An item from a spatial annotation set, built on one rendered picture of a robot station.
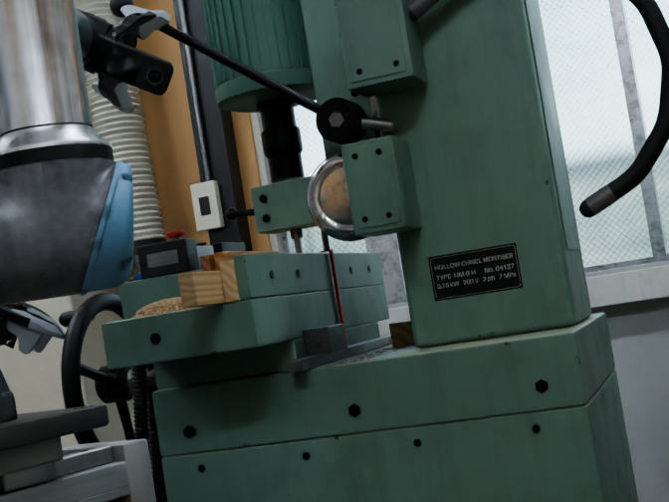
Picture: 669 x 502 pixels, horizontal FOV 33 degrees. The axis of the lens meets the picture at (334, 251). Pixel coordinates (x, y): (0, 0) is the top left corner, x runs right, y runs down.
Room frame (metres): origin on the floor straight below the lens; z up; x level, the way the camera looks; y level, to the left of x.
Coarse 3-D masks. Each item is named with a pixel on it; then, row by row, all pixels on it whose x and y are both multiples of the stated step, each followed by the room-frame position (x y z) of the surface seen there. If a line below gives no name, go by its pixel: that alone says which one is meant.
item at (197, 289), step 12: (180, 276) 1.31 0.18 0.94; (192, 276) 1.31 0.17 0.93; (204, 276) 1.34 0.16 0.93; (216, 276) 1.37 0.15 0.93; (180, 288) 1.31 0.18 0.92; (192, 288) 1.31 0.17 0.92; (204, 288) 1.33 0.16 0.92; (216, 288) 1.37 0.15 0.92; (192, 300) 1.31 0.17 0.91; (204, 300) 1.33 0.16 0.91; (216, 300) 1.36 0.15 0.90
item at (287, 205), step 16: (256, 192) 1.67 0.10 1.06; (272, 192) 1.66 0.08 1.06; (288, 192) 1.66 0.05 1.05; (304, 192) 1.65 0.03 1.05; (256, 208) 1.67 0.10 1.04; (272, 208) 1.67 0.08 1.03; (288, 208) 1.66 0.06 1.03; (304, 208) 1.65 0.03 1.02; (256, 224) 1.68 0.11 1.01; (272, 224) 1.67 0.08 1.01; (288, 224) 1.66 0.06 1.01; (304, 224) 1.65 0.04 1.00
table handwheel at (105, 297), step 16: (96, 304) 1.75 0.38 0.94; (112, 304) 1.80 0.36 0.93; (80, 320) 1.70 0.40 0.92; (80, 336) 1.69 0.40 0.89; (64, 352) 1.68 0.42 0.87; (80, 352) 1.68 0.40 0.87; (64, 368) 1.67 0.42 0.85; (80, 368) 1.68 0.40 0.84; (128, 368) 1.79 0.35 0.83; (64, 384) 1.66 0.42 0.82; (80, 384) 1.67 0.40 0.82; (96, 384) 1.78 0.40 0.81; (112, 384) 1.77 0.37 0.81; (128, 384) 1.77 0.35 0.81; (64, 400) 1.67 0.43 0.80; (80, 400) 1.67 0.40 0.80; (112, 400) 1.78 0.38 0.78; (128, 416) 1.80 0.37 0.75; (80, 432) 1.67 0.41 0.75; (128, 432) 1.81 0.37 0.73
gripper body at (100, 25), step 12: (84, 12) 1.49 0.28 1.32; (96, 24) 1.49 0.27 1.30; (108, 24) 1.48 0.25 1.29; (96, 36) 1.43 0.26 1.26; (108, 36) 1.48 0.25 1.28; (120, 36) 1.48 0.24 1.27; (132, 36) 1.51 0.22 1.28; (96, 48) 1.43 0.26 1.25; (84, 60) 1.43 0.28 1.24; (96, 72) 1.51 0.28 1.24
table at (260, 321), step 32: (352, 288) 1.77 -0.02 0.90; (384, 288) 1.94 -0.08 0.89; (128, 320) 1.42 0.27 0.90; (160, 320) 1.41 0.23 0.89; (192, 320) 1.40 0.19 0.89; (224, 320) 1.38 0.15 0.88; (256, 320) 1.38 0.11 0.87; (288, 320) 1.48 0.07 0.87; (320, 320) 1.60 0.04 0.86; (352, 320) 1.74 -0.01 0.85; (128, 352) 1.43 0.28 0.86; (160, 352) 1.41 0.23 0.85; (192, 352) 1.40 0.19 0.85; (224, 352) 1.39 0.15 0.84
